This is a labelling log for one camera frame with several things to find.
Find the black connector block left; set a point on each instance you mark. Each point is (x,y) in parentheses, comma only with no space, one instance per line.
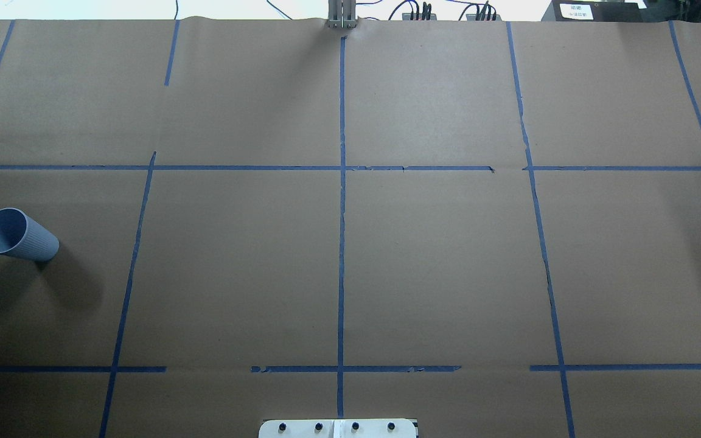
(420,11)

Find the aluminium frame post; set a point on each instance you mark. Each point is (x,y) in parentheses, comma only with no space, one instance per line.
(341,14)

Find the brown paper table cover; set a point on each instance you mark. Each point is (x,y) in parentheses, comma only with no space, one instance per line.
(491,228)

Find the black electronics box with label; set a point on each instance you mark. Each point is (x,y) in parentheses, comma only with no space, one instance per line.
(593,11)

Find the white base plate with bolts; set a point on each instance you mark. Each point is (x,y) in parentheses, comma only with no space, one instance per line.
(385,427)

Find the blue ribbed plastic cup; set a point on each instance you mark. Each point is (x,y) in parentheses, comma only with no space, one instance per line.
(23,238)

